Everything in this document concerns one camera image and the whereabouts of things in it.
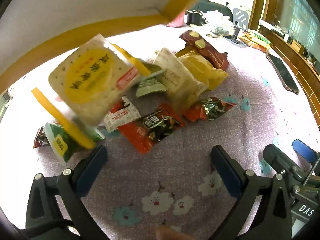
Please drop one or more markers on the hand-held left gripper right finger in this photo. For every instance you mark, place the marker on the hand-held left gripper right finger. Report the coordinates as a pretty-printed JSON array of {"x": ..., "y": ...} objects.
[{"x": 225, "y": 172}]

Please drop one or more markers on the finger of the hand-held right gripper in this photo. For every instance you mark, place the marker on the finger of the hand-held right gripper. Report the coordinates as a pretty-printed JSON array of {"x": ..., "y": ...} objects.
[
  {"x": 276, "y": 157},
  {"x": 303, "y": 150}
]

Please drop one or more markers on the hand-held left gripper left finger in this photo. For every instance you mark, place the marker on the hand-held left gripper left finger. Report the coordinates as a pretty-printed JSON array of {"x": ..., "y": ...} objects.
[{"x": 92, "y": 170}]

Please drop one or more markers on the red and white snack packet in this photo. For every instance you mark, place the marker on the red and white snack packet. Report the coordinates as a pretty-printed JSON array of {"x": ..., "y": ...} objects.
[{"x": 121, "y": 117}]

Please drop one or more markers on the dark red candy packet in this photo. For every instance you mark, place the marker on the dark red candy packet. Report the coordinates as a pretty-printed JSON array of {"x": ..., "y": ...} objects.
[{"x": 41, "y": 137}]

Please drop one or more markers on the red and black snack packet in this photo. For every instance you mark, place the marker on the red and black snack packet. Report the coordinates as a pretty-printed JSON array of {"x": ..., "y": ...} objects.
[
  {"x": 150, "y": 130},
  {"x": 210, "y": 108}
]

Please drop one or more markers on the cracker packet yellow label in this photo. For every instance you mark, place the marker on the cracker packet yellow label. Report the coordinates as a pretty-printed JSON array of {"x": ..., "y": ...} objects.
[{"x": 87, "y": 85}]

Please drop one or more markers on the pale green snack packet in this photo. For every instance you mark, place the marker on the pale green snack packet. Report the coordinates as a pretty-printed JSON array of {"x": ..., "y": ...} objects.
[{"x": 150, "y": 86}]

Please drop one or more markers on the yellow snack packet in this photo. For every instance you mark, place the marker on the yellow snack packet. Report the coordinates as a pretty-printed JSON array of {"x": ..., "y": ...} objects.
[{"x": 205, "y": 72}]

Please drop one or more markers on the white foam box yellow tape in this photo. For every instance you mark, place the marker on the white foam box yellow tape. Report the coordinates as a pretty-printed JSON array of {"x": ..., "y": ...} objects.
[{"x": 75, "y": 5}]

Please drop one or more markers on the person's left hand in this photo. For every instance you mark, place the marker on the person's left hand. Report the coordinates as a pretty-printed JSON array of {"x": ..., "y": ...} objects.
[{"x": 172, "y": 234}]

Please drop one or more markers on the purple floral tablecloth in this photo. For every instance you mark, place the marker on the purple floral tablecloth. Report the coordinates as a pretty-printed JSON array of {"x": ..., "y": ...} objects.
[{"x": 187, "y": 142}]

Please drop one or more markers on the black smartphone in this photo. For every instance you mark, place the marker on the black smartphone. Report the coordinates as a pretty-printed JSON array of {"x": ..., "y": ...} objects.
[{"x": 282, "y": 73}]

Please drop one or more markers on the beige snack packet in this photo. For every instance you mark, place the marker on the beige snack packet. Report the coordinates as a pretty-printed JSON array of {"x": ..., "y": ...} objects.
[{"x": 175, "y": 80}]

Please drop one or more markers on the orange snack packet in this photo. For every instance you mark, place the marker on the orange snack packet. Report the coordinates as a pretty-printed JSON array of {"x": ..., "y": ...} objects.
[{"x": 253, "y": 40}]

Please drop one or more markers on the dark red chips packet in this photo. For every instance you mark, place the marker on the dark red chips packet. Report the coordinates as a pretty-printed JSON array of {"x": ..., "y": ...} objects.
[{"x": 210, "y": 51}]

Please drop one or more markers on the wooden framed glass partition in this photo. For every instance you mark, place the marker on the wooden framed glass partition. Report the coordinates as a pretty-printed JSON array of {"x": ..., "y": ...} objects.
[{"x": 295, "y": 17}]

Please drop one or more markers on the grey phone stand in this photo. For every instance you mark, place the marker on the grey phone stand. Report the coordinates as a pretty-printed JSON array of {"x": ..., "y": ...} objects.
[{"x": 240, "y": 17}]

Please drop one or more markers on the clear plastic bag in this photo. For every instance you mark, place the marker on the clear plastic bag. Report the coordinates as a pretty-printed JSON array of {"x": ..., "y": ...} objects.
[{"x": 217, "y": 21}]

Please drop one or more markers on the pink knitted cup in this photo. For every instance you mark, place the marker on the pink knitted cup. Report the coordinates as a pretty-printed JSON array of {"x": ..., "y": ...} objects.
[{"x": 176, "y": 22}]

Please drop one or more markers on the black container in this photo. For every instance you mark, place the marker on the black container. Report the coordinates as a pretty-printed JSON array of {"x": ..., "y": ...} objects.
[{"x": 195, "y": 17}]

